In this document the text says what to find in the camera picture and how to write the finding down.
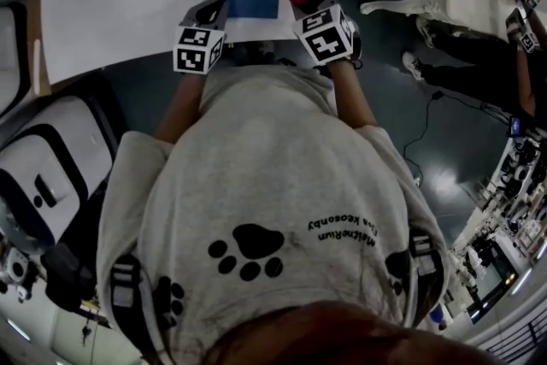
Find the person's grey paw-print shirt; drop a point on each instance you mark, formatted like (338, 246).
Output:
(273, 166)

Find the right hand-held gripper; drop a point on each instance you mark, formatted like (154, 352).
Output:
(327, 38)

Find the person's right forearm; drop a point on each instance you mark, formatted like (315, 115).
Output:
(352, 98)

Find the person's left forearm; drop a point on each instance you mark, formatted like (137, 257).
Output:
(179, 111)

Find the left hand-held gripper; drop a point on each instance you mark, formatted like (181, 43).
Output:
(194, 51)

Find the white case with black trim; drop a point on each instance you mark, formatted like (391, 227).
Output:
(55, 158)
(13, 55)

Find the white workbench with equipment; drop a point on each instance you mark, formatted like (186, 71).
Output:
(500, 226)

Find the white cabinet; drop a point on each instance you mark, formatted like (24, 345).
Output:
(94, 337)

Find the brown wooden panel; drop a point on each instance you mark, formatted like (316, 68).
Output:
(40, 47)

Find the black bag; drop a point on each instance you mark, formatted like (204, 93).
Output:
(70, 278)

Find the black railing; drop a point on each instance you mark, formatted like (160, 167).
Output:
(521, 342)

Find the small blue-lit screen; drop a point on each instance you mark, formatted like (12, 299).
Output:
(515, 127)

